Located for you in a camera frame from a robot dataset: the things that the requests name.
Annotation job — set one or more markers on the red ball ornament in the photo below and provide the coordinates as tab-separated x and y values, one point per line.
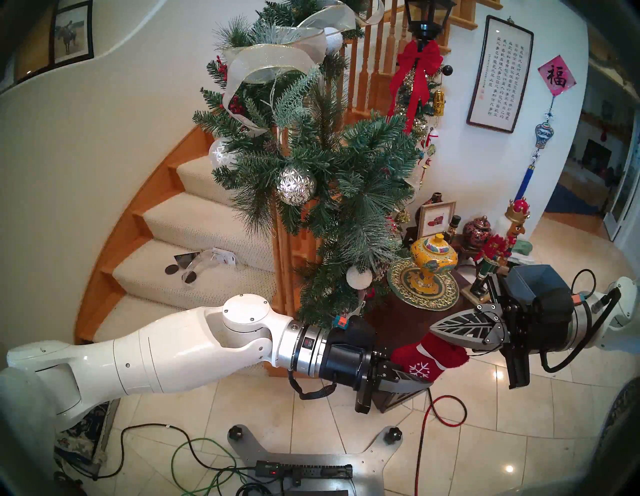
392	226

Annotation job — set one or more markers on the framed Chinese calligraphy scroll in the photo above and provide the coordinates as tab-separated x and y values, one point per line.
500	75

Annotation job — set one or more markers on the dark red cloisonne jar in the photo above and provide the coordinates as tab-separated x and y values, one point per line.
477	231

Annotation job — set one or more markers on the blue room rug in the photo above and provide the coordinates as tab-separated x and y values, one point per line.
567	202

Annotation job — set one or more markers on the tall red nutcracker figure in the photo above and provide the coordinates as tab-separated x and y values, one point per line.
495	250

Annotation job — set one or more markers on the small framed picture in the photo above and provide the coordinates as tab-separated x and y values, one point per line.
436	220

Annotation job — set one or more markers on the blue vase tassel hanging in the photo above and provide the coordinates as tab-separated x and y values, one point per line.
544	134

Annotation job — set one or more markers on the wooden stair balustrade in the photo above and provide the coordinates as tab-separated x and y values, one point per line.
377	55

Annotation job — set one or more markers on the black lantern lamp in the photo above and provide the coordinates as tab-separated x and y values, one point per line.
427	12

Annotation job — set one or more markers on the clear plastic packaging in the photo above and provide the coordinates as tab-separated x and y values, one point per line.
210	260

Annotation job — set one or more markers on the dark wooden cabinet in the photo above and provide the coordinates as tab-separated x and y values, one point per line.
400	320

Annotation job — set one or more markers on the black star knob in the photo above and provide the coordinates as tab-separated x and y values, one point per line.
393	435
236	432

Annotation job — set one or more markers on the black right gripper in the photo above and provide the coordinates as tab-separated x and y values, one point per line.
540	325

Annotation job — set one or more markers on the dark framed picture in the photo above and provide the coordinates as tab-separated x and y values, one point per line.
32	60

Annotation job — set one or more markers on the silver faceted ball ornament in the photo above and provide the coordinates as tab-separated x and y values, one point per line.
296	186

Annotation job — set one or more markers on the clear glass ball ornament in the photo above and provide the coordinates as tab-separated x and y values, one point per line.
220	156

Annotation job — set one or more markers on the black power strip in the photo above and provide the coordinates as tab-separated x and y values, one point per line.
310	471

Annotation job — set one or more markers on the gold bell ornament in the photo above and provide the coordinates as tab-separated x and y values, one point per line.
439	102

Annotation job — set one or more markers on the white glass door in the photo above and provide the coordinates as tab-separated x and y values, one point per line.
625	195

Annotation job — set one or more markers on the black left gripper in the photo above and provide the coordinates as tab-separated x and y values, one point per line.
347	360

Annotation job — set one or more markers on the yellow porcelain lidded urn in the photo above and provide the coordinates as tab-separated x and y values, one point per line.
434	260

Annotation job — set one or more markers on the red mini stocking ornament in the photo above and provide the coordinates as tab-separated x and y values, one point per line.
430	360

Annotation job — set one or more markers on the green gold decorative plate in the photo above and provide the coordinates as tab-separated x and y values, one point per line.
402	287

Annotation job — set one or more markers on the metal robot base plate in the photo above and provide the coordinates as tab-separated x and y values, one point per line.
367	470

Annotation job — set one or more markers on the red diamond Fu paper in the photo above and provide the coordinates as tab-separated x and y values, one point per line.
556	76

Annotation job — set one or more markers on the sheer white gold-edged ribbon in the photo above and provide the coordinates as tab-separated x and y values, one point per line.
270	57

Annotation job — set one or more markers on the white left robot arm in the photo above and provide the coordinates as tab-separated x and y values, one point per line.
175	345

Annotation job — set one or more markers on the white glitter ball ornament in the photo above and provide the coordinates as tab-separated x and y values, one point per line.
334	41
359	278

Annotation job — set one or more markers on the green pine garland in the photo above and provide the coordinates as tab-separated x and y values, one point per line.
360	165

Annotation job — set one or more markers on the framed horse photo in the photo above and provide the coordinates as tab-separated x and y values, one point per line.
72	35

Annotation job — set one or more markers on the grey blue square bin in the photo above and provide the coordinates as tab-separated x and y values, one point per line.
540	275

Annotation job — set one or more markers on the small black-hat nutcracker figure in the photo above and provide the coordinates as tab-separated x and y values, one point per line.
454	227

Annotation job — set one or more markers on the red berry sprig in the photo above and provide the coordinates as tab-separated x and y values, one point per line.
234	105

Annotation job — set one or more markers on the dark ceramic vase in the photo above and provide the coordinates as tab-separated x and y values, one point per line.
437	197

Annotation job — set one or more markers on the carpeted wooden staircase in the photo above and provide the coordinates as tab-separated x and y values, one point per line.
200	225

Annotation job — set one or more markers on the dark oval disc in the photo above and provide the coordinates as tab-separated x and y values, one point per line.
189	278
171	269

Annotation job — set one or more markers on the dark square card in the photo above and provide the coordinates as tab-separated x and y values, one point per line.
185	258

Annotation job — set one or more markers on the black fireplace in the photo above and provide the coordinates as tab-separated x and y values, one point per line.
596	155

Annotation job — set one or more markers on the green jade carving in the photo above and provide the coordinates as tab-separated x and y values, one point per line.
524	248

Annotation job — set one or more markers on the red velvet bow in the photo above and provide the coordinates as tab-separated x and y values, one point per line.
415	57

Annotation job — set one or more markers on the dark patterned rug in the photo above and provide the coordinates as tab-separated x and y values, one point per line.
617	415
80	435

